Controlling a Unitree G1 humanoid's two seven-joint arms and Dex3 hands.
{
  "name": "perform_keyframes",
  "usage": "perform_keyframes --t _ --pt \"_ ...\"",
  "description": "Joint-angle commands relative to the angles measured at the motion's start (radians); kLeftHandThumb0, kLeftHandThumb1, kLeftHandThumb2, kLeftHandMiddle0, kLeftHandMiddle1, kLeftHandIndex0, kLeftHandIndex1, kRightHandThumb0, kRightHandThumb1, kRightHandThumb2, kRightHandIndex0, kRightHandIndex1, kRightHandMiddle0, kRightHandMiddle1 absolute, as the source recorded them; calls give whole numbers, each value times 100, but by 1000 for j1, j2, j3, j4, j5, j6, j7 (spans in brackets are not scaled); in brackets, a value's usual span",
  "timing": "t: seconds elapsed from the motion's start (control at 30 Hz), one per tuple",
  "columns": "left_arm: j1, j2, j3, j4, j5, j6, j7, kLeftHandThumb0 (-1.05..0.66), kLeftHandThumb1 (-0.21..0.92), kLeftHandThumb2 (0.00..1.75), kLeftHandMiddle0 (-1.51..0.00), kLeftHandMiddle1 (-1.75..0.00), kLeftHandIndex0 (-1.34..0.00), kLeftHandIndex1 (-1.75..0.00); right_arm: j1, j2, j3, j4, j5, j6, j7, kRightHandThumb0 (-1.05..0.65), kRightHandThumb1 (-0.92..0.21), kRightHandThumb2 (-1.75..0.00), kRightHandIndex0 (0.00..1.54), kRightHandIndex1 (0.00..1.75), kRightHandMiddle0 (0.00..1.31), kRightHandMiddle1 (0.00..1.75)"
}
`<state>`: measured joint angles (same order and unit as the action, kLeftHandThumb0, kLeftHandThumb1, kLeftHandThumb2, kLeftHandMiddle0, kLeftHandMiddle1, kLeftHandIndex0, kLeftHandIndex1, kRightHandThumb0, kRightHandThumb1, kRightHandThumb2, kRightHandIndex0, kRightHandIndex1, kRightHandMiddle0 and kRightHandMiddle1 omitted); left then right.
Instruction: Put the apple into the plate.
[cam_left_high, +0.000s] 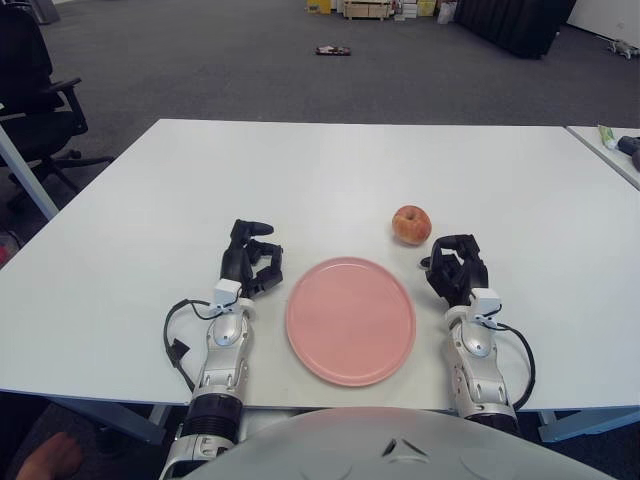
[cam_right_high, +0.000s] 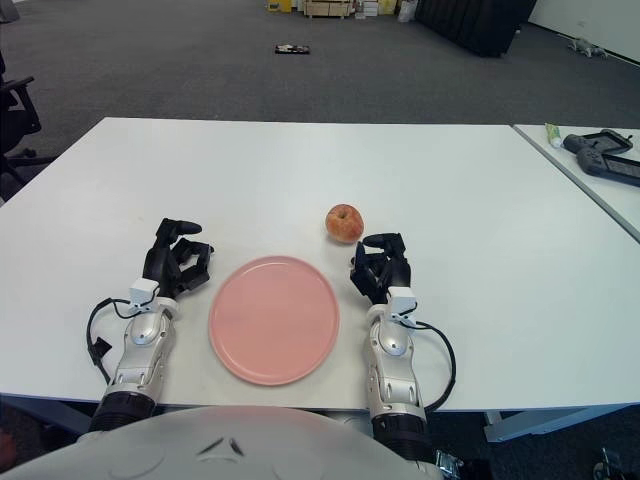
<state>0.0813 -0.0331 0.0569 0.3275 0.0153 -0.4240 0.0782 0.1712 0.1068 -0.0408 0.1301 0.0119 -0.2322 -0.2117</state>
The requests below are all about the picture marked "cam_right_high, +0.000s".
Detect pink round plate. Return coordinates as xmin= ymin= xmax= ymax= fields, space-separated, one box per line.
xmin=208 ymin=255 xmax=341 ymax=387

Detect dark grey handheld controller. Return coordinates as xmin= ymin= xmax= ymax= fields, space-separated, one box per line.
xmin=575 ymin=149 xmax=640 ymax=189

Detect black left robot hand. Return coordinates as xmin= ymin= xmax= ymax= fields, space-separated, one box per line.
xmin=141 ymin=217 xmax=217 ymax=301

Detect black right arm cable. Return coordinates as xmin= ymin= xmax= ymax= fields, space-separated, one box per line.
xmin=411 ymin=319 xmax=458 ymax=413

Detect black handheld controller with screen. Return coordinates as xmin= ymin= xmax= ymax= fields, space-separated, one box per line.
xmin=562 ymin=128 xmax=633 ymax=157

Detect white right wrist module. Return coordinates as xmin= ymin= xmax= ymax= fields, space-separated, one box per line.
xmin=388 ymin=285 xmax=419 ymax=327

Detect white carton boxes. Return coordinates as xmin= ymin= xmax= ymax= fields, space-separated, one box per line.
xmin=357 ymin=0 xmax=397 ymax=19

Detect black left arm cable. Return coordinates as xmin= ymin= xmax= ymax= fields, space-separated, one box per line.
xmin=85 ymin=297 xmax=134 ymax=387

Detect grey robot dog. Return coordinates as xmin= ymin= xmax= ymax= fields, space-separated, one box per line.
xmin=566 ymin=37 xmax=612 ymax=59

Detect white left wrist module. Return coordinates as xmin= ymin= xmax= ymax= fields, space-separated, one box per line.
xmin=128 ymin=279 xmax=162 ymax=315

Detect black curtain partition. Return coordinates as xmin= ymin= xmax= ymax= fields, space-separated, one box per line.
xmin=414 ymin=0 xmax=539 ymax=58

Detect wooden pallet crate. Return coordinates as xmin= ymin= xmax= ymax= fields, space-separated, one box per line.
xmin=302 ymin=0 xmax=352 ymax=20

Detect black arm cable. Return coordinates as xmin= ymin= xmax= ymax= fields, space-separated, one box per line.
xmin=85 ymin=297 xmax=134 ymax=387
xmin=411 ymin=319 xmax=458 ymax=413

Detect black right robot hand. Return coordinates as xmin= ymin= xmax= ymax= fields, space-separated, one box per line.
xmin=348 ymin=232 xmax=413 ymax=307

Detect black office chair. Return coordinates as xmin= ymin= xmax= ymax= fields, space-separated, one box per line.
xmin=0 ymin=49 xmax=56 ymax=201

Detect red yellow apple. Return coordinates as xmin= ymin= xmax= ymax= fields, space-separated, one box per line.
xmin=325 ymin=203 xmax=365 ymax=245

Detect white table frame beam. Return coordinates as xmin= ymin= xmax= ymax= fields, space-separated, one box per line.
xmin=481 ymin=403 xmax=632 ymax=444

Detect grey robot torso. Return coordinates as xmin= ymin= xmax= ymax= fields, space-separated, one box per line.
xmin=0 ymin=403 xmax=432 ymax=480

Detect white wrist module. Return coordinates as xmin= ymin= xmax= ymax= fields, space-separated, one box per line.
xmin=128 ymin=279 xmax=162 ymax=315
xmin=388 ymin=285 xmax=419 ymax=327

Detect grey table frame beam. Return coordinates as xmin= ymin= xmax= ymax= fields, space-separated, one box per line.
xmin=0 ymin=393 xmax=97 ymax=435

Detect red brown object under table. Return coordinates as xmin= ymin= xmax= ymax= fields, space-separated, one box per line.
xmin=0 ymin=430 xmax=19 ymax=467

